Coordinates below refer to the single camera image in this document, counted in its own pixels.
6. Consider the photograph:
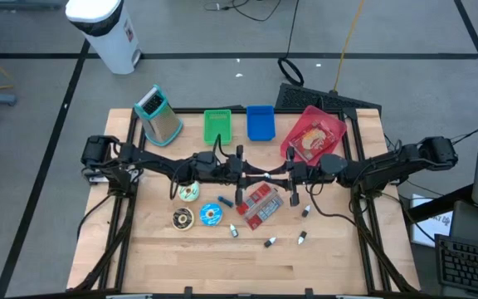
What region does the teal metal box grater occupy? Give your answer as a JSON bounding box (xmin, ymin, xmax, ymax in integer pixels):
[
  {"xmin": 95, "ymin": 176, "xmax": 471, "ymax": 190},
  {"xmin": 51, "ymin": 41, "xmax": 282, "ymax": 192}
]
[{"xmin": 134, "ymin": 85, "xmax": 184, "ymax": 148}]

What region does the pink plastic bin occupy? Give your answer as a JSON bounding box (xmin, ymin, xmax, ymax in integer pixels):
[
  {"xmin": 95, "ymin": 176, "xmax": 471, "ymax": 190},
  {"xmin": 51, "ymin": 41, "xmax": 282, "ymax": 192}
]
[{"xmin": 279, "ymin": 104, "xmax": 348, "ymax": 168}]

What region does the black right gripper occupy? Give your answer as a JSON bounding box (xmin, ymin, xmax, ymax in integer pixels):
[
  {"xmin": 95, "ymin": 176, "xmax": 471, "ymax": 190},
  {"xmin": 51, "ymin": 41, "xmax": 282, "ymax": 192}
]
[{"xmin": 268, "ymin": 145, "xmax": 324, "ymax": 208}]

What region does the black coiled cable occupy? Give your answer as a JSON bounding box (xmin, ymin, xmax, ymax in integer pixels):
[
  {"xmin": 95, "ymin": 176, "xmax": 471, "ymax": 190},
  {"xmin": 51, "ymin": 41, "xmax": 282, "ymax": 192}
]
[{"xmin": 277, "ymin": 0, "xmax": 305, "ymax": 88}]

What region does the green plastic basket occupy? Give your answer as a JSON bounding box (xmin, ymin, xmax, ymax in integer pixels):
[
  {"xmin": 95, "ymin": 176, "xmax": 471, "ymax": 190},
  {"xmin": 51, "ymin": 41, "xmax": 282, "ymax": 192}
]
[{"xmin": 203, "ymin": 109, "xmax": 233, "ymax": 146}]

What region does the black perforated panel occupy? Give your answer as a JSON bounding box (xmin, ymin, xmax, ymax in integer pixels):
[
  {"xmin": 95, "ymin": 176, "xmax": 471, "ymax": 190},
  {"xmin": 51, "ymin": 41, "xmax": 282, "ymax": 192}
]
[{"xmin": 275, "ymin": 82, "xmax": 383, "ymax": 115}]

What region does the white trash can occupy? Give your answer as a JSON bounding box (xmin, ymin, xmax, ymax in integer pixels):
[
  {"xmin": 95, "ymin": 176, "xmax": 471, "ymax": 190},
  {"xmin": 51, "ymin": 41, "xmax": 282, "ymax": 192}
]
[{"xmin": 65, "ymin": 0, "xmax": 143, "ymax": 76}]

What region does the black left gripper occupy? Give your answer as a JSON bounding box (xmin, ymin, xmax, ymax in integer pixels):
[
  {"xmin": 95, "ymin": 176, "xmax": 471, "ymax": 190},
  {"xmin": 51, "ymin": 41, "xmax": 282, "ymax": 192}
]
[{"xmin": 221, "ymin": 144, "xmax": 271, "ymax": 207}]

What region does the blue plastic basket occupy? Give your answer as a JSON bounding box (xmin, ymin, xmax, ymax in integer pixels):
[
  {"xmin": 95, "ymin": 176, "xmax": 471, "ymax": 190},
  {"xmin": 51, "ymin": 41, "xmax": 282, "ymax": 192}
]
[{"xmin": 246, "ymin": 105, "xmax": 276, "ymax": 142}]

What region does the black keyboard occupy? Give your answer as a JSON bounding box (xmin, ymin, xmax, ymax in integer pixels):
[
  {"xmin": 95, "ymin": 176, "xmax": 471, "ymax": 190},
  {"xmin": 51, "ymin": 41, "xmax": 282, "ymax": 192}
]
[{"xmin": 434, "ymin": 233, "xmax": 478, "ymax": 298}]

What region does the mint frosted toy donut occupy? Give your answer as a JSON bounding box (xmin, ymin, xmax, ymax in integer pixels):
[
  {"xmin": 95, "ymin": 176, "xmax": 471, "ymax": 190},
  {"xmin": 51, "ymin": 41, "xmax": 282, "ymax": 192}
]
[{"xmin": 177, "ymin": 180, "xmax": 201, "ymax": 203}]

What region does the chocolate frosted toy donut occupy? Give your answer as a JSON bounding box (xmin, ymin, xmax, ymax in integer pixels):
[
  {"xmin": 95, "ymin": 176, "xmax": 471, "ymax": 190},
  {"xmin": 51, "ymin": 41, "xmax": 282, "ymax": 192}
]
[{"xmin": 171, "ymin": 207, "xmax": 196, "ymax": 232}]

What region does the yellow cable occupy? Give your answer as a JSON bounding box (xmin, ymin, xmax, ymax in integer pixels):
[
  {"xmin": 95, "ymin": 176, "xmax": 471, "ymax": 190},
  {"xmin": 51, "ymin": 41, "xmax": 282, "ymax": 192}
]
[{"xmin": 332, "ymin": 0, "xmax": 366, "ymax": 93}]

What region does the white paper sheet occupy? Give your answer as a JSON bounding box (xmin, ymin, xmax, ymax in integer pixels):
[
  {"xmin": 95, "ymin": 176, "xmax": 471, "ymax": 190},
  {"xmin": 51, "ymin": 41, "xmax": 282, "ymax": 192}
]
[{"xmin": 411, "ymin": 194, "xmax": 454, "ymax": 248}]

